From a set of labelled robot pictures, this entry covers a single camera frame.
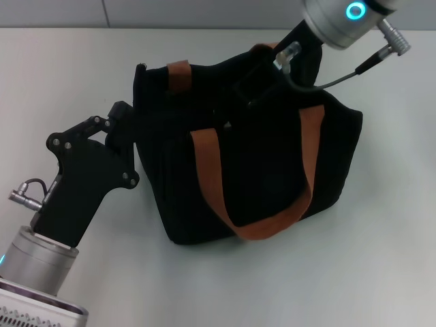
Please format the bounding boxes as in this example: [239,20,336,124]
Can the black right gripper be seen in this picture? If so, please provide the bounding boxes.
[230,17,325,109]

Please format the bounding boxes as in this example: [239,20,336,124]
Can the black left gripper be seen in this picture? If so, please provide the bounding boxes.
[29,100,141,249]

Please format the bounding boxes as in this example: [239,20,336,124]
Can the black bag with orange handles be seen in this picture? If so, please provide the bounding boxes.
[132,42,364,245]

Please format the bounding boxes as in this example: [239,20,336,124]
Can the left gripper cable with connector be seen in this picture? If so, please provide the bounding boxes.
[7,178,50,209]

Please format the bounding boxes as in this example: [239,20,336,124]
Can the right gripper cable with connectors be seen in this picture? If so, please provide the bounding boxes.
[273,18,412,92]

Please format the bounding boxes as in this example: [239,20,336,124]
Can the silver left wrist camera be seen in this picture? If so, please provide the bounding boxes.
[0,277,91,327]

